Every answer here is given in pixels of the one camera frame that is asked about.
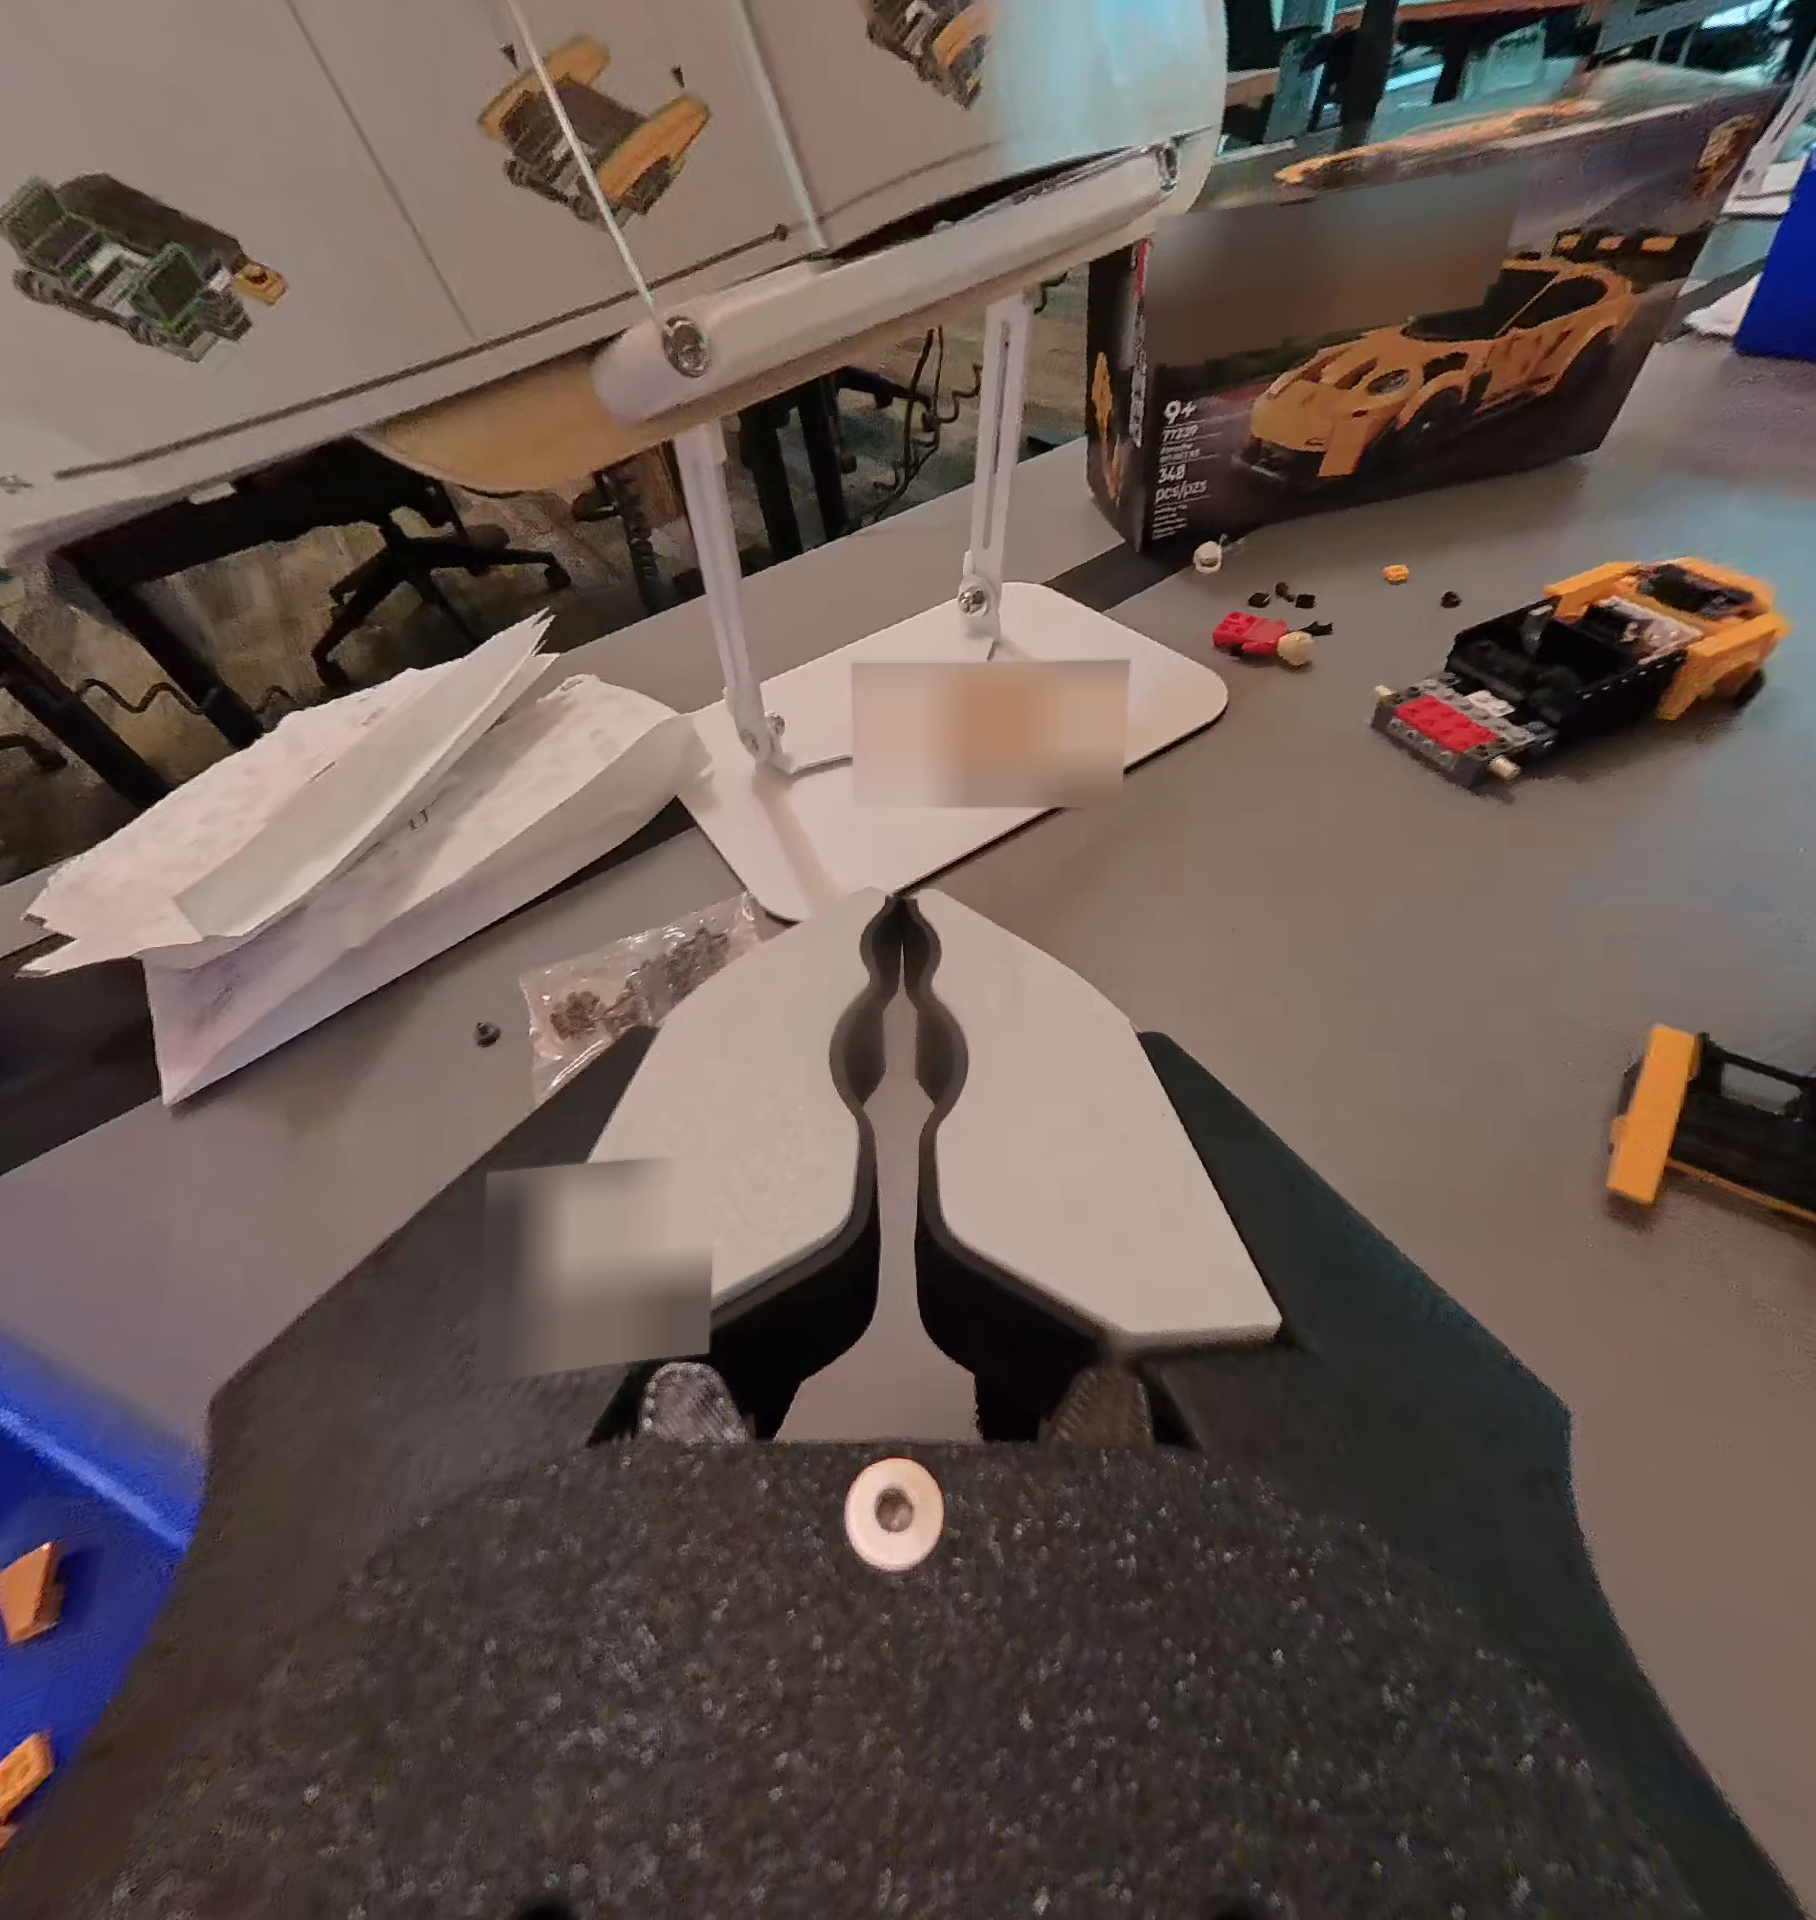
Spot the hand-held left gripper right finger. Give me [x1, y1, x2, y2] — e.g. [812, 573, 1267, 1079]
[907, 888, 1286, 1440]

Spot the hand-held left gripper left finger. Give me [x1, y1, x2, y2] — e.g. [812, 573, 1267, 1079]
[591, 888, 904, 1440]

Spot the orange black lego subassembly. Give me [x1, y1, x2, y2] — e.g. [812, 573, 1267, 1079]
[1606, 1025, 1816, 1294]

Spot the blue plastic bin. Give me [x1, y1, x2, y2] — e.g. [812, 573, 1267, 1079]
[1733, 127, 1816, 362]
[0, 1302, 205, 1920]

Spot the partly built lego car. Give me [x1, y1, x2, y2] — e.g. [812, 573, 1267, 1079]
[1370, 557, 1791, 796]

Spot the orange car lego box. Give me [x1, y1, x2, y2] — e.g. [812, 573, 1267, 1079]
[1084, 66, 1798, 555]

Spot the pile of orange lego pieces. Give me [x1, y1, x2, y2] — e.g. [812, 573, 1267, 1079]
[0, 1537, 70, 1898]

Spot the lego instruction booklet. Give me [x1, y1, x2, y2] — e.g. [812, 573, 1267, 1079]
[0, 0, 1228, 568]

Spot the clear bag of dark parts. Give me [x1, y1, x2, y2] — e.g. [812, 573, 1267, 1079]
[519, 895, 769, 1070]

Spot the white paper bag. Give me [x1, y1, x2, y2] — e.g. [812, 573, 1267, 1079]
[142, 676, 707, 1106]
[24, 606, 566, 976]

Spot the white book stand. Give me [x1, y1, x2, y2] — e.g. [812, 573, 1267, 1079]
[360, 0, 1233, 924]

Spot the black office chair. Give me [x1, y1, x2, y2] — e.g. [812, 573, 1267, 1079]
[309, 486, 572, 683]

